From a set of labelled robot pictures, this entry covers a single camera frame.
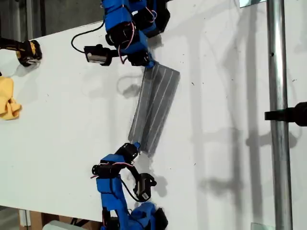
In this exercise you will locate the grey white-striped towel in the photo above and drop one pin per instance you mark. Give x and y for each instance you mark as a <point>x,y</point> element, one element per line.
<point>156,107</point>

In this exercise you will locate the white plastic box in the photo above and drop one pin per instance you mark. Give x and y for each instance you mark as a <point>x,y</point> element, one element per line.
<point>57,226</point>

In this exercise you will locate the black yellow power tool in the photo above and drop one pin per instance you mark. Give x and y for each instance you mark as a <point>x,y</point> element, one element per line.
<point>28,51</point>

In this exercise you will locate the brown cardboard box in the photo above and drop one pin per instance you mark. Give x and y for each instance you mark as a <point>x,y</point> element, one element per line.
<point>36,221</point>

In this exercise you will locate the white table leg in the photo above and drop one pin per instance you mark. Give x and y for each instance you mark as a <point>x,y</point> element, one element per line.
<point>24,218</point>

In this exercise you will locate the yellow cloth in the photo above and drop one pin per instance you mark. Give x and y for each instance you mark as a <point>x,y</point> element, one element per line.
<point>7,95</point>

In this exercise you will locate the black clamp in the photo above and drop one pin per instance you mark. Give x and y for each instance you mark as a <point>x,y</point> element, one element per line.
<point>295,113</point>

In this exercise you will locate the black camera stalk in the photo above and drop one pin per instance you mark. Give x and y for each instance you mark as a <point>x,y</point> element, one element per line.
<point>114,54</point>
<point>133,171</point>

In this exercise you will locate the black arm camera box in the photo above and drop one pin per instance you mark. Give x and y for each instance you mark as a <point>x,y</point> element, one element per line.
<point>98,55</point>
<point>144,187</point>

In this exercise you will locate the steel post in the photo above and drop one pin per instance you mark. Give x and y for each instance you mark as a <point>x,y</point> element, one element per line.
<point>278,72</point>

